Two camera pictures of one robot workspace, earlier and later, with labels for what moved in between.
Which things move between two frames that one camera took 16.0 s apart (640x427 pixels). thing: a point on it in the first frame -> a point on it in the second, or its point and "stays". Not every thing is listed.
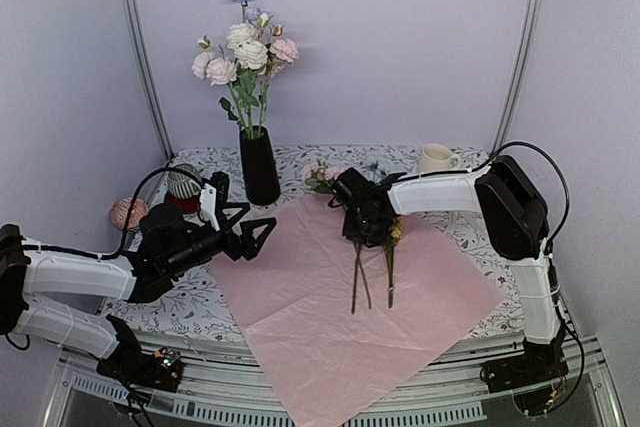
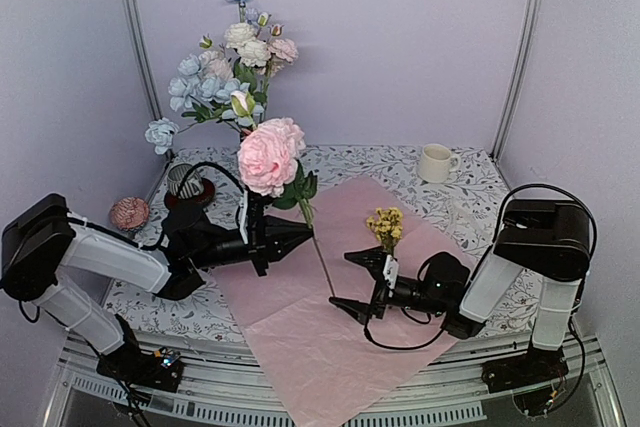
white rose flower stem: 251,53 stays
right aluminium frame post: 524,48 stays
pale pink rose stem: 207,66 stays
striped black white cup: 182,185 stays
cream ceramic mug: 437,157 stays
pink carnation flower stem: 323,179 -> 270,163
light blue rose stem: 374,168 -> 228,100
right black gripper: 352,233 -> 377,264
